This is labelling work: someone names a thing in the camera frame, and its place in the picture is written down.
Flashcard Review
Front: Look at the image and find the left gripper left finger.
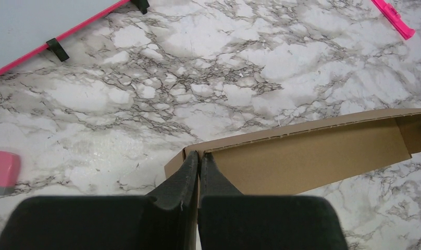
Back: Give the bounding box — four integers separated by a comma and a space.
0, 151, 199, 249

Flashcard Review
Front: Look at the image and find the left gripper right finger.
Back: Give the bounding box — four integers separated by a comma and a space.
198, 153, 348, 249

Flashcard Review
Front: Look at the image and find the brown cardboard box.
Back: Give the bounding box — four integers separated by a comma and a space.
164, 108, 421, 195

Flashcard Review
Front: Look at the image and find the pink whiteboard eraser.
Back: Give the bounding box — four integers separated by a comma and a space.
0, 151, 21, 195

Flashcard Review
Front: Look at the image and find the pink framed whiteboard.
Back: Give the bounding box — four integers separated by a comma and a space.
0, 0, 127, 75

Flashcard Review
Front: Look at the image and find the pink highlighter marker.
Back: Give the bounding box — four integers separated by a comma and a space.
372, 0, 415, 40

